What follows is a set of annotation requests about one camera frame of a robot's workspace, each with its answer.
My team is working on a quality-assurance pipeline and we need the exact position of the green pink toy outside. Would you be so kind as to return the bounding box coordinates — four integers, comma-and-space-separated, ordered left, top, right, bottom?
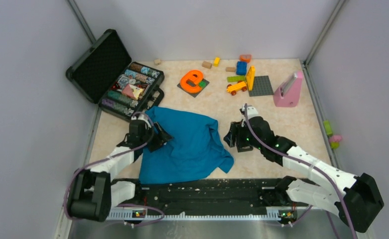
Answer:
323, 120, 343, 149

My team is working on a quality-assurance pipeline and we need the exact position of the green flat brick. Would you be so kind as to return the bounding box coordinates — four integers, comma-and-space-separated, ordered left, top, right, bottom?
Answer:
227, 76, 246, 83

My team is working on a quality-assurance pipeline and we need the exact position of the blue brick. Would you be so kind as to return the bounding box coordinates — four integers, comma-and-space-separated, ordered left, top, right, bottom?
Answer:
236, 61, 248, 76

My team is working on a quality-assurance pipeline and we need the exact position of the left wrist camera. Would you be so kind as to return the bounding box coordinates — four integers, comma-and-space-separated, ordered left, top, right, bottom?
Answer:
131, 112, 151, 128

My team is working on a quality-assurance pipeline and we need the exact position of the blue garment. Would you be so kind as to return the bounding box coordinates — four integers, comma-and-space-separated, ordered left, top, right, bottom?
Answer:
138, 107, 235, 184

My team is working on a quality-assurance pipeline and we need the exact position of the wooden block centre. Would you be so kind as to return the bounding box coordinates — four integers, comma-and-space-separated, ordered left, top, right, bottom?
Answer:
202, 61, 213, 69

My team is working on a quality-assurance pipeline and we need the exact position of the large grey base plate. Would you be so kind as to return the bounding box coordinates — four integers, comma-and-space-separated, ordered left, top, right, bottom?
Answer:
249, 76, 274, 97

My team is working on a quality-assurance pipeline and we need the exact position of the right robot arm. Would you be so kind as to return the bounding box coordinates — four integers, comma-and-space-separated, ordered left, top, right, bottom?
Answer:
224, 116, 385, 233

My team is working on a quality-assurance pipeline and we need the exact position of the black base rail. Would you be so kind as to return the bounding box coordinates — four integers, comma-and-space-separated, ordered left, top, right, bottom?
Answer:
125, 178, 305, 216

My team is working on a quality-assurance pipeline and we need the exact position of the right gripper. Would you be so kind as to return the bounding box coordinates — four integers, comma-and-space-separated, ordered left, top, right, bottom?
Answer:
224, 121, 263, 150

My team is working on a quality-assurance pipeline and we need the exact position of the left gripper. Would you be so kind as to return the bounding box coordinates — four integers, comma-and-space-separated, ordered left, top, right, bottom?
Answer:
140, 121, 173, 152

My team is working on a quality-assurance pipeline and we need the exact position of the orange curved brick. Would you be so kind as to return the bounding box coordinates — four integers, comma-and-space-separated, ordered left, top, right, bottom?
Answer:
239, 54, 252, 63

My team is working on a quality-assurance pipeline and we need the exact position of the yellow tall brick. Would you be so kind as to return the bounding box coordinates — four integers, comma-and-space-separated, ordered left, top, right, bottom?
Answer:
246, 66, 256, 91

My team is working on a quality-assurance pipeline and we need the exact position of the small yellow brick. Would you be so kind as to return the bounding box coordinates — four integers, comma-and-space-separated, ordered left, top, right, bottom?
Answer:
213, 57, 220, 67

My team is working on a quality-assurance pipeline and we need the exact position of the yellow toy car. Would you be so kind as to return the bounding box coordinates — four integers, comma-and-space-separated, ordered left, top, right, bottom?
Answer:
227, 81, 248, 96

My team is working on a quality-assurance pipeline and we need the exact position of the orange letter e toy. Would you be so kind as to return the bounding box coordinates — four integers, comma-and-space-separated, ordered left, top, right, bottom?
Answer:
180, 70, 203, 94

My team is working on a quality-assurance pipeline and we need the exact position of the small green brick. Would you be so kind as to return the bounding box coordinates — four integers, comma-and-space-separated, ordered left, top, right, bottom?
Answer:
198, 81, 207, 88

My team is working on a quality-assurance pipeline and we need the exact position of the black poker chip case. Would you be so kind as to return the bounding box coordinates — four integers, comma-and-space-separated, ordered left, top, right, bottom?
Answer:
65, 29, 165, 121

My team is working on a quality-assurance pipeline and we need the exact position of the wooden block by blue brick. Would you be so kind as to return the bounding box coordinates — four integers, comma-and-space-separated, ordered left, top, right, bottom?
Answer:
225, 67, 236, 72

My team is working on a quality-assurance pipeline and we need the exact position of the pink stand with tablet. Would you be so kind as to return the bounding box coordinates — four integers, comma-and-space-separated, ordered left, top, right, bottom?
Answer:
273, 71, 304, 108

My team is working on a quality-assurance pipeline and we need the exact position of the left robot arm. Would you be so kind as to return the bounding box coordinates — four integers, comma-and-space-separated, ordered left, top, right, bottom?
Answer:
64, 115, 173, 222

